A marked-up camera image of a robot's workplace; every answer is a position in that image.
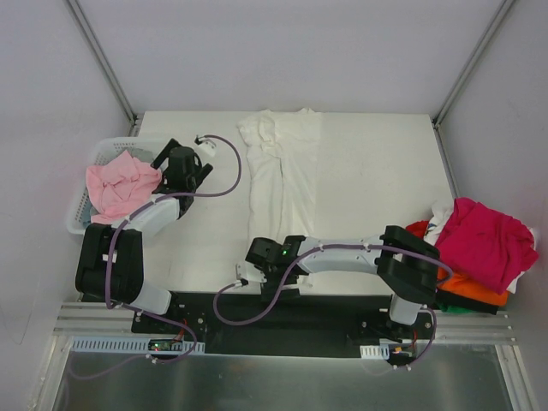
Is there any right aluminium frame post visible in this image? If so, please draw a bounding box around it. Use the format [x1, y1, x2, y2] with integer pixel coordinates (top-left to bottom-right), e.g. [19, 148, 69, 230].
[432, 0, 517, 129]

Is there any green t shirt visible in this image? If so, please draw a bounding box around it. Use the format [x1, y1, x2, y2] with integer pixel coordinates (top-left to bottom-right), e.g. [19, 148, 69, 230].
[437, 302, 475, 314]

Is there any left aluminium frame post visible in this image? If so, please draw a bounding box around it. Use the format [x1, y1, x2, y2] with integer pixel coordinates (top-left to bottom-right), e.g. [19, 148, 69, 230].
[64, 0, 138, 127]

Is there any left white cable duct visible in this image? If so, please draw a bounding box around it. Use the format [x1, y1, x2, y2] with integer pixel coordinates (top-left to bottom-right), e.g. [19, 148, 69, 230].
[72, 337, 206, 355]

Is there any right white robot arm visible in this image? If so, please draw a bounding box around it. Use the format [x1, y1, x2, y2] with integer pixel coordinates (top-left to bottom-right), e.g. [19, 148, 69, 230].
[237, 225, 451, 338]

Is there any purple cable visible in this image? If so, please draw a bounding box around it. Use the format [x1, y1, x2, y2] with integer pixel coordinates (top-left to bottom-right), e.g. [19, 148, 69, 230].
[211, 243, 454, 375]
[68, 134, 243, 380]

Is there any orange t shirt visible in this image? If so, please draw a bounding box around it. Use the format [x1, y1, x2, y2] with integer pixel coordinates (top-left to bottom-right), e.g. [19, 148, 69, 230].
[438, 272, 509, 307]

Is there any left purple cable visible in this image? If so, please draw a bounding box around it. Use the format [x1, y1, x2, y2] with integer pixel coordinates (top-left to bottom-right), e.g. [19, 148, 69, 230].
[68, 134, 243, 380]

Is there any red t shirt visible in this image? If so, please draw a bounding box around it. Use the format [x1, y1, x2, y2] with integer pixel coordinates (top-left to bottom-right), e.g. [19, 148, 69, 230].
[406, 220, 436, 245]

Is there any pink t shirt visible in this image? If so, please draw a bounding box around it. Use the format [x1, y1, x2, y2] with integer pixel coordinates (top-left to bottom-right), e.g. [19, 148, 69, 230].
[85, 150, 164, 224]

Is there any white floral t shirt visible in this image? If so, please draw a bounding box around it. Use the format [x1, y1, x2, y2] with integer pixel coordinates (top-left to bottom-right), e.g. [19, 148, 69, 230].
[237, 108, 323, 243]

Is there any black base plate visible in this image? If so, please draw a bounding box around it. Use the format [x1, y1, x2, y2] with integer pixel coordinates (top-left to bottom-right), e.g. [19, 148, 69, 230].
[131, 292, 434, 358]

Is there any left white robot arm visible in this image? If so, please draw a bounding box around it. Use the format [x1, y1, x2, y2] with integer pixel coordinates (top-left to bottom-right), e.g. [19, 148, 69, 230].
[75, 139, 213, 333]

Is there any aluminium frame post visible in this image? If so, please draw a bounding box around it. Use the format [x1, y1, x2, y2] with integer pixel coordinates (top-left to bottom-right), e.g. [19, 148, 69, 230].
[64, 0, 138, 127]
[432, 0, 517, 129]

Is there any right white cable duct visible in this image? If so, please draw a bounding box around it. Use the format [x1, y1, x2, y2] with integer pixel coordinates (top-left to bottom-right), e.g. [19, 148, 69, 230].
[360, 344, 390, 360]

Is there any white plastic laundry basket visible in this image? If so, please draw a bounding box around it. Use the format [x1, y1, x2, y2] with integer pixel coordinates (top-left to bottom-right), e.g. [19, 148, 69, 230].
[66, 136, 169, 235]

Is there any white folded t shirt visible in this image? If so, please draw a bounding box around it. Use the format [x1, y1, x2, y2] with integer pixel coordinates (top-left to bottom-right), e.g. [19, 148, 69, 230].
[423, 201, 454, 246]

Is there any black t shirt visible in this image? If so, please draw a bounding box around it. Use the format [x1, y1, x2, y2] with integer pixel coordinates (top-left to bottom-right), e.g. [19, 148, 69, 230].
[436, 289, 499, 315]

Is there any magenta t shirt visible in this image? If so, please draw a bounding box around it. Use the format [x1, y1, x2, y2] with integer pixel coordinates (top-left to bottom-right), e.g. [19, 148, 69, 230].
[435, 198, 539, 294]

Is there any aluminium rail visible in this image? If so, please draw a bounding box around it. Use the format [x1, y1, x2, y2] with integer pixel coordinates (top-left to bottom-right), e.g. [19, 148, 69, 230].
[52, 235, 519, 344]

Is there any white cable duct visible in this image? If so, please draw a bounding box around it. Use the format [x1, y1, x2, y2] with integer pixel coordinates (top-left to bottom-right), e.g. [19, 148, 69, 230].
[360, 344, 390, 360]
[72, 337, 206, 355]

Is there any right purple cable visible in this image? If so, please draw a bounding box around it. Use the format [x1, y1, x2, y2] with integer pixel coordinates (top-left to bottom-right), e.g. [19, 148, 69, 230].
[211, 243, 454, 375]

